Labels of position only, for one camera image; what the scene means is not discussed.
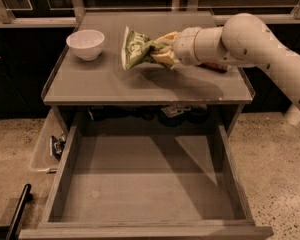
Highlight white ceramic bowl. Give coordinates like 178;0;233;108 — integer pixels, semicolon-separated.
66;30;105;61

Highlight clear plastic storage bin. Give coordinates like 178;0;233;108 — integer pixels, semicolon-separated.
29;109;67;173

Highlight orange soda can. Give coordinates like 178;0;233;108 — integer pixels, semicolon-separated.
201;62;230;73

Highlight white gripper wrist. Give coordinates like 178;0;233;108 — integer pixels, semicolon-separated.
150;27;205;69

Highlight dark items in bin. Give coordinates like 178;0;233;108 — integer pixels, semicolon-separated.
50;134;66;160

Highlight green jalapeno chip bag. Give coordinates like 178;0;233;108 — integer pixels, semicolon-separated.
121;27;164;70

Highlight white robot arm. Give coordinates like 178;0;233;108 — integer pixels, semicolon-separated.
150;13;300;114

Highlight black bar handle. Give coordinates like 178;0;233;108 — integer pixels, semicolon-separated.
5;183;32;240

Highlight grey cabinet counter unit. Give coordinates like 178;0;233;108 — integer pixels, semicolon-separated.
40;10;256;137

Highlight grey open drawer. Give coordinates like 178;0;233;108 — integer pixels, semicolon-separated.
20;114;273;240

